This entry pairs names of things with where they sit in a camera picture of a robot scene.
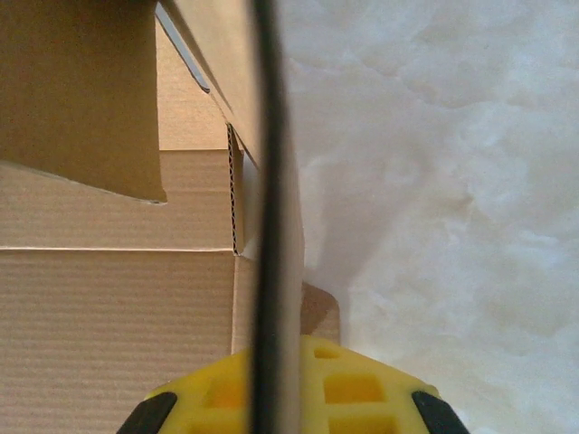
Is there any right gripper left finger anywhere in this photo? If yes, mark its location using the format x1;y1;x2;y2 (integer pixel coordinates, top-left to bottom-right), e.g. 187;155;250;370
116;347;255;434

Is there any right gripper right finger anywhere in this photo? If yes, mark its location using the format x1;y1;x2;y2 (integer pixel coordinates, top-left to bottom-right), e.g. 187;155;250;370
298;334;470;434

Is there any brown cardboard box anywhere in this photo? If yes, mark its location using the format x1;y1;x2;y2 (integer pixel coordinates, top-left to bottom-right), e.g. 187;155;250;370
0;0;341;434

